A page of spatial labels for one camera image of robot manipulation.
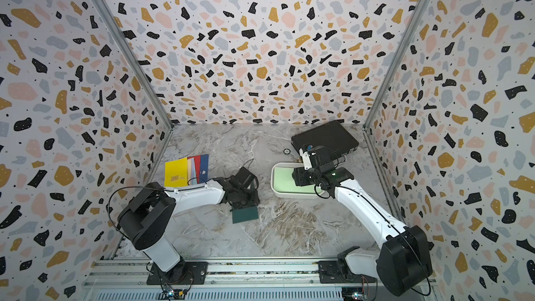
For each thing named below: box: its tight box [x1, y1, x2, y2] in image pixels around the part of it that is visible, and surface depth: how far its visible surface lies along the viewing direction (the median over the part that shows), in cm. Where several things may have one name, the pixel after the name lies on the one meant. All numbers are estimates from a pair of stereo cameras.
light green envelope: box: [273, 167, 322, 194], surface depth 97 cm
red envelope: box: [187, 154, 202, 184], surface depth 105 cm
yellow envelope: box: [164, 156, 189, 188], surface depth 105 cm
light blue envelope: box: [190, 157, 198, 185], surface depth 102 cm
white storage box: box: [270, 161, 325, 199], surface depth 94 cm
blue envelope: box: [199, 153, 209, 184], surface depth 105 cm
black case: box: [291, 119, 360, 157], surface depth 113 cm
